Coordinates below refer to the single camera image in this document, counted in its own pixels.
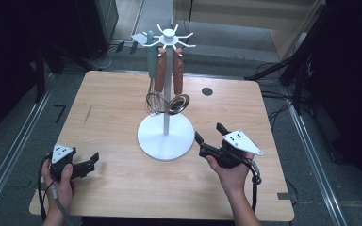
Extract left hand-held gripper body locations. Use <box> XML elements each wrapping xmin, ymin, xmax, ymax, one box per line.
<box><xmin>49</xmin><ymin>143</ymin><xmax>77</xmax><ymax>181</ymax></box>

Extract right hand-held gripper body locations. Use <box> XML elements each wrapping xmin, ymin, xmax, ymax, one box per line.
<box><xmin>199</xmin><ymin>128</ymin><xmax>264</xmax><ymax>170</ymax></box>

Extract white utensil rack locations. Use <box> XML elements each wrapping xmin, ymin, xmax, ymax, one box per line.
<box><xmin>137</xmin><ymin>23</ymin><xmax>197</xmax><ymax>162</ymax></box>

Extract wooden handled metal ladle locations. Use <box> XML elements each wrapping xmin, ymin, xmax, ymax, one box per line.
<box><xmin>165</xmin><ymin>47</ymin><xmax>191</xmax><ymax>116</ymax></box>

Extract wooden handled mesh strainer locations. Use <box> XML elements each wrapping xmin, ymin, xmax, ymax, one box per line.
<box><xmin>146</xmin><ymin>46</ymin><xmax>170</xmax><ymax>115</ymax></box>

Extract teal handled wire whisk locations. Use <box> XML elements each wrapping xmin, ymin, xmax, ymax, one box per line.
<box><xmin>145</xmin><ymin>29</ymin><xmax>170</xmax><ymax>117</ymax></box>

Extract person's left hand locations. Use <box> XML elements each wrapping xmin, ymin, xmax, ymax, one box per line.
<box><xmin>41</xmin><ymin>158</ymin><xmax>76</xmax><ymax>209</ymax></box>

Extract person's right hand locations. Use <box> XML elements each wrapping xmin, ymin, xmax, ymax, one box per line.
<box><xmin>205</xmin><ymin>151</ymin><xmax>256</xmax><ymax>197</ymax></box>

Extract black tape patch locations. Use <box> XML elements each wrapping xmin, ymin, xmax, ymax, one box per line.
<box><xmin>276</xmin><ymin>191</ymin><xmax>292</xmax><ymax>202</ymax></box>

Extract black metal stand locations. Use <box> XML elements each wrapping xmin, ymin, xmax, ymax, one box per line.
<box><xmin>32</xmin><ymin>40</ymin><xmax>48</xmax><ymax>104</ymax></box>

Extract black angled stand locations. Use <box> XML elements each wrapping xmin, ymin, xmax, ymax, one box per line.
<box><xmin>244</xmin><ymin>0</ymin><xmax>337</xmax><ymax>116</ymax></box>

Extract white paper tag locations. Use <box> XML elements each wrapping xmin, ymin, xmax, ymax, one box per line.
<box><xmin>130</xmin><ymin>32</ymin><xmax>149</xmax><ymax>45</ymax></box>

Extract black cabinet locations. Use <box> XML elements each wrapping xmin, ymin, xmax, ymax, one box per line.
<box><xmin>74</xmin><ymin>0</ymin><xmax>120</xmax><ymax>61</ymax></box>

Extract black cable with grey plug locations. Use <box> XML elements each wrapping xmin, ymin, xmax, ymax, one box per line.
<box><xmin>37</xmin><ymin>153</ymin><xmax>74</xmax><ymax>226</ymax></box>
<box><xmin>229</xmin><ymin>147</ymin><xmax>263</xmax><ymax>213</ymax></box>

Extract metal floor rail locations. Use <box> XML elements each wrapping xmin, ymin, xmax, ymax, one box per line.
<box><xmin>0</xmin><ymin>73</ymin><xmax>58</xmax><ymax>215</ymax></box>
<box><xmin>283</xmin><ymin>90</ymin><xmax>349</xmax><ymax>226</ymax></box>

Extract black floor cables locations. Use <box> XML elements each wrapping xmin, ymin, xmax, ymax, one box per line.
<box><xmin>255</xmin><ymin>61</ymin><xmax>300</xmax><ymax>132</ymax></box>

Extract white floor cable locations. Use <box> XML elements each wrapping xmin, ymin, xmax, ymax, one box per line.
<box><xmin>88</xmin><ymin>46</ymin><xmax>118</xmax><ymax>71</ymax></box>

